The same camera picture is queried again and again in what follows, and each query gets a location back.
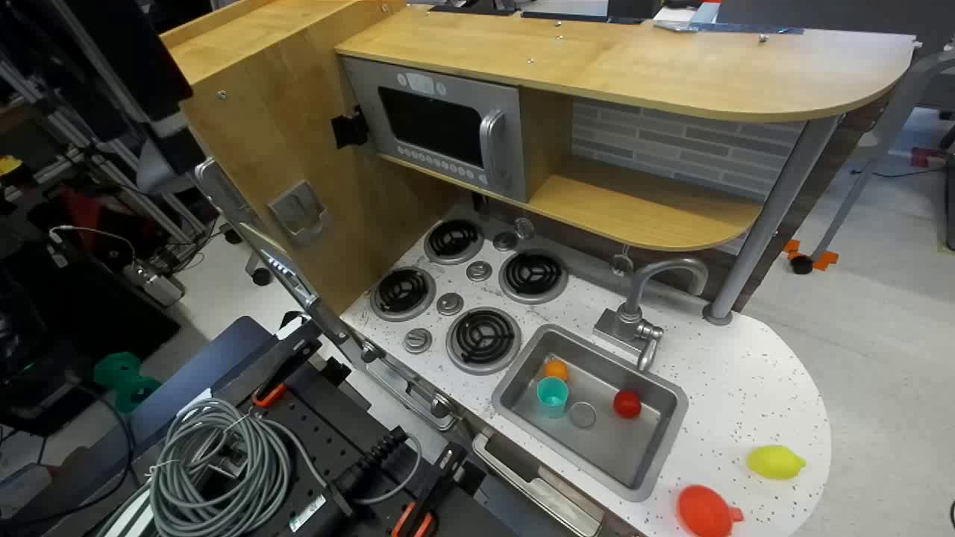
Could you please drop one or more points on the blue plastic cup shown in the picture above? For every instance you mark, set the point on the blue plastic cup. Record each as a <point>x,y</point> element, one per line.
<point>554,396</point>

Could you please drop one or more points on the silver sink basin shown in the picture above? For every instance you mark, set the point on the silver sink basin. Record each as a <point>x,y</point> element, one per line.
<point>622,449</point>

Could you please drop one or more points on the orange plastic cup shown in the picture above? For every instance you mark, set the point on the orange plastic cup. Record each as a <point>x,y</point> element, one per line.
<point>705,511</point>

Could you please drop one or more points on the grey round stove knob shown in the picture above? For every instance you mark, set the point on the grey round stove knob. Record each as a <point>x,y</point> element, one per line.
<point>478,269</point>
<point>505,241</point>
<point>448,302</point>
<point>420,340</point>

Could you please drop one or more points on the black coil stove burner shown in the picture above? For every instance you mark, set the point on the black coil stove burner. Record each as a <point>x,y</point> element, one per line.
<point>481,339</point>
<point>404,290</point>
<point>533,275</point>
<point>454,241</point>

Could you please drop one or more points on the small orange toy ball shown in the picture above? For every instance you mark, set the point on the small orange toy ball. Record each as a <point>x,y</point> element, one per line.
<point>556,367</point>

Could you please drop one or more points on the grey faucet knob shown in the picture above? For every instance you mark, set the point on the grey faucet knob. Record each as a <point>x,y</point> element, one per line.
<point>622,263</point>

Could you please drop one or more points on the grey toy microwave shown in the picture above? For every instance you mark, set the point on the grey toy microwave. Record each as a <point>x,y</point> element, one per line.
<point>428,124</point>

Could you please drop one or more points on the grey toy faucet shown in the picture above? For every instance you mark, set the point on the grey toy faucet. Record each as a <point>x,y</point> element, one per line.
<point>627,317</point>

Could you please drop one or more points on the red toy ball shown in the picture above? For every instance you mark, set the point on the red toy ball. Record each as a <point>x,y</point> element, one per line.
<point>627,405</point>

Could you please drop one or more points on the black perforated breadboard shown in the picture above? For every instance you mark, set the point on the black perforated breadboard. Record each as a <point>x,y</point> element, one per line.
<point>329,449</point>

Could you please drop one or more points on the grey tile backsplash panel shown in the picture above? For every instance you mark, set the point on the grey tile backsplash panel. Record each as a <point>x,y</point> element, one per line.
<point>689,151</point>

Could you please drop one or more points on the black orange bar clamp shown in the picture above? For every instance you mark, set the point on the black orange bar clamp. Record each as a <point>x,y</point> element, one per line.
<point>414,518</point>
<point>269,396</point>

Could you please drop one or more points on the wooden toy kitchen unit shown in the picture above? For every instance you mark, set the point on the wooden toy kitchen unit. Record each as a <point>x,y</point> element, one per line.
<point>647,62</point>

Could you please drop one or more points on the orange black floor item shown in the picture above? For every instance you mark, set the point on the orange black floor item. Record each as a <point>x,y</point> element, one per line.
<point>808,261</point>

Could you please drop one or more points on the yellow toy lemon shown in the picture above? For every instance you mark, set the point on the yellow toy lemon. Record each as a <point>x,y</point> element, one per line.
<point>775,461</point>

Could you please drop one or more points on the green plastic object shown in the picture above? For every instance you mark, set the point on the green plastic object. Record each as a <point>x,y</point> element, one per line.
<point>123,376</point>

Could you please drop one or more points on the grey metal stand pole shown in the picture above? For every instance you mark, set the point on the grey metal stand pole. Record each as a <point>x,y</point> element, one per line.
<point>881,145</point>

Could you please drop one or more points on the grey wall bracket plate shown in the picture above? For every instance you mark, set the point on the grey wall bracket plate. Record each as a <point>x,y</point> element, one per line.
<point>298,209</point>

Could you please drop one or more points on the black clamp bracket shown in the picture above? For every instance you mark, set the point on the black clamp bracket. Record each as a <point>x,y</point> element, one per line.
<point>348,127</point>

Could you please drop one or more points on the grey kitchen support post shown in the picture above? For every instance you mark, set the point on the grey kitchen support post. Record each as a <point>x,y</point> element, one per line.
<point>771,218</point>

